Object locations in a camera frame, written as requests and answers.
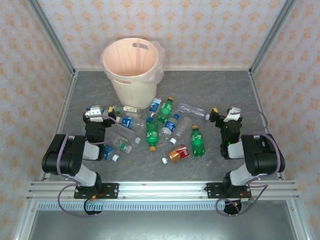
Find clear bottle fruit print label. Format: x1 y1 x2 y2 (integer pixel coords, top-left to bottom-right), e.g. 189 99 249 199
111 105 142 115

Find blue label bottle white cap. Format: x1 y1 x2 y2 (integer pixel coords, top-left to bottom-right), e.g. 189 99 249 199
102 144 121 162

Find large clear bottle white cap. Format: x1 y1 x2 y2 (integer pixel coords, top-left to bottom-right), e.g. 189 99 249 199
177 101 211 121

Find clear bottle green cap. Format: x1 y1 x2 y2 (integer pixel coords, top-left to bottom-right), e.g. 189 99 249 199
106 133 133 154

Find green bottle yellow cap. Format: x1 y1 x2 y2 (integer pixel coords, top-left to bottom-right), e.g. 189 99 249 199
156 96 175 123
190 124 206 158
145 119 160 153

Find red label bottle white cap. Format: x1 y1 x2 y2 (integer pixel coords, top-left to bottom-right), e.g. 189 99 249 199
161 144 190 165

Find cream plastic bin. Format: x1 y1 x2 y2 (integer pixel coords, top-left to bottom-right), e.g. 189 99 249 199
101 37 161 111

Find crushed bottle light blue label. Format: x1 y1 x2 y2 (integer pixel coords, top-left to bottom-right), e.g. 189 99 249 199
146 97 163 123

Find grey sheet metal panel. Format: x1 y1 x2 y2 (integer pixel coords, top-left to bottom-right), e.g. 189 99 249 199
14 209 310 240

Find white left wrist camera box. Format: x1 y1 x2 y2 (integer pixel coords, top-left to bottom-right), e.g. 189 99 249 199
84 106 105 123

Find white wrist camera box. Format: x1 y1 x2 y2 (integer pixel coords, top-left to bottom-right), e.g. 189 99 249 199
84 106 105 123
223 106 243 123

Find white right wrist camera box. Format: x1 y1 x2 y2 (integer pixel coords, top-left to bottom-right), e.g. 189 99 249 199
223 106 243 123

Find aluminium table side rail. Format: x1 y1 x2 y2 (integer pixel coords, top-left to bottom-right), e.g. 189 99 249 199
247 70 287 181
39 70 79 181

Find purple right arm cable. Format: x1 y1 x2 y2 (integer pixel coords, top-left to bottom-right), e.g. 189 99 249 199
215 109 280 217

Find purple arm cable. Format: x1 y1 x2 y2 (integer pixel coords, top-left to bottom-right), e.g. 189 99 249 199
56 114 121 218
215 109 280 217

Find red and yellow wires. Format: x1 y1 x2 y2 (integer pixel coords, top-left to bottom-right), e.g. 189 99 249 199
90 189 109 202
239 191 255 203

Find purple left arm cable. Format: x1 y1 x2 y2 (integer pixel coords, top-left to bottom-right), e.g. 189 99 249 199
56 114 121 218

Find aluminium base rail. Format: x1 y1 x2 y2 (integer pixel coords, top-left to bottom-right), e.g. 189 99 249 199
26 181 301 201

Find aluminium frame post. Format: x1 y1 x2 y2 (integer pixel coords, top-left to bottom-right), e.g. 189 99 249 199
26 0 77 76
248 0 299 76

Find grey slotted cable duct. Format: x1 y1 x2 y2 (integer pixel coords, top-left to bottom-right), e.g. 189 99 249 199
36 201 288 212

